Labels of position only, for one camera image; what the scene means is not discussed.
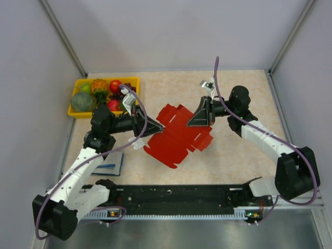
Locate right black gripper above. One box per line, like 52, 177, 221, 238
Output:
186, 96, 236, 127

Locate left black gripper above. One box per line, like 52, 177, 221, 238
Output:
107, 105, 163, 139

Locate small clear plastic bag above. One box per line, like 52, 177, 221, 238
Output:
128, 137, 145, 150

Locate red paper box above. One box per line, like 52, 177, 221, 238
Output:
144, 104, 213, 169

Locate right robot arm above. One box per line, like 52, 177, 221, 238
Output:
187, 81, 320, 205

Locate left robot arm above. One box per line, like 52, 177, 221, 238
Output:
32, 105, 163, 241

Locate green lime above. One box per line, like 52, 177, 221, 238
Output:
119, 102, 127, 111

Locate red apple bottom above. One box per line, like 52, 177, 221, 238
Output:
107, 100, 121, 112

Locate red apple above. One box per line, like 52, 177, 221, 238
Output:
109, 79, 121, 94
107, 100, 121, 112

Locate purple grapes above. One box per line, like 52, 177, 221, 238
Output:
108, 83, 136, 101

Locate yellow plastic tray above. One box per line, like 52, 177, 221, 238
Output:
67, 77, 140, 119

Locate red apple top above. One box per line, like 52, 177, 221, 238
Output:
109, 79, 121, 94

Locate orange pineapple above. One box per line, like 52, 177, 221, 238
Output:
91, 79, 109, 106

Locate green melon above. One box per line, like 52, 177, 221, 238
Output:
71, 92, 96, 113

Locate blue razor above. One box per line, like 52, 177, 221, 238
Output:
98, 164, 116, 169

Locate green apple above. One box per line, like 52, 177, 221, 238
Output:
79, 82, 92, 94

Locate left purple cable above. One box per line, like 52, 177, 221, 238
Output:
35, 83, 148, 240

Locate purple cable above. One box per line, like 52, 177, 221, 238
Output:
35, 83, 148, 240
213, 56, 320, 226

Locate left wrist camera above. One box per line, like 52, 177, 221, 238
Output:
121, 87, 136, 115

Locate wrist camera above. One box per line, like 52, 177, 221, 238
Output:
121, 87, 136, 115
200, 77, 216, 99

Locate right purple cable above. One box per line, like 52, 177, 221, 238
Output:
213, 56, 320, 226

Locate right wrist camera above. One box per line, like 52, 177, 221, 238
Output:
200, 77, 216, 99

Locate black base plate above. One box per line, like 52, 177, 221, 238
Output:
82, 184, 275, 216

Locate grey cable duct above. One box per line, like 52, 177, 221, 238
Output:
83, 209, 262, 221

